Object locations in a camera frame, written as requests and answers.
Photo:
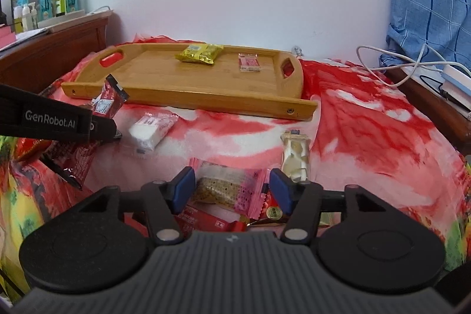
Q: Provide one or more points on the yellow snack packet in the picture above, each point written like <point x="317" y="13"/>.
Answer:
<point x="198" y="54"/>

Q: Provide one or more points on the dark red snack packet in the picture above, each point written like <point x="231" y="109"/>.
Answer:
<point x="73" y="159"/>

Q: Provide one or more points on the white power strip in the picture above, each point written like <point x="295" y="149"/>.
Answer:
<point x="458" y="76"/>

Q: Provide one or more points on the pink book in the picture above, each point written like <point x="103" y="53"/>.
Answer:
<point x="7" y="38"/>

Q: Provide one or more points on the clear packet of nuts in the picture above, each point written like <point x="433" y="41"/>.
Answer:
<point x="294" y="155"/>

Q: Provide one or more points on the wooden bed frame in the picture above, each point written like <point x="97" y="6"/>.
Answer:
<point x="434" y="108"/>

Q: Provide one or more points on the stack of papers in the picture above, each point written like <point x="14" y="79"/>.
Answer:
<point x="33" y="34"/>

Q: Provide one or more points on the small metal fitting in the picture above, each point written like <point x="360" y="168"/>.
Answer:
<point x="297" y="50"/>

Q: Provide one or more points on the wooden cabinet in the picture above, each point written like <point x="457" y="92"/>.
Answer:
<point x="55" y="53"/>

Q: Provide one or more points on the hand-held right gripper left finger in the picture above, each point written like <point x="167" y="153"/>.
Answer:
<point x="184" y="187"/>

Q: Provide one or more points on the red snack bar packet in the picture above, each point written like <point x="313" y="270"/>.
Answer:
<point x="206" y="222"/>

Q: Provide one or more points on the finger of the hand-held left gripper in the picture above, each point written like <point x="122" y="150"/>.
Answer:
<point x="105" y="130"/>

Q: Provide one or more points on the small white bottle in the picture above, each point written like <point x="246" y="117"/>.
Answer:
<point x="17" y="21"/>
<point x="26" y="19"/>
<point x="34" y="16"/>

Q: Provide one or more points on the gold red candy packet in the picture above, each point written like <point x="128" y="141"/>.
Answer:
<point x="274" y="213"/>

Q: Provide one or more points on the grey flat box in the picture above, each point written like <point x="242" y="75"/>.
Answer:
<point x="62" y="19"/>

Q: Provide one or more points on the pink packet with brown biscuit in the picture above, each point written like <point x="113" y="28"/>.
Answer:
<point x="228" y="185"/>

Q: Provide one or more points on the small pink snack packet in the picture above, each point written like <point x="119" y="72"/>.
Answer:
<point x="250" y="63"/>

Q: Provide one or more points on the red printed blanket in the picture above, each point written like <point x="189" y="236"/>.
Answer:
<point x="368" y="137"/>

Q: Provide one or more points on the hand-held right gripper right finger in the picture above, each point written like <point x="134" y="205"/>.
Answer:
<point x="280" y="194"/>

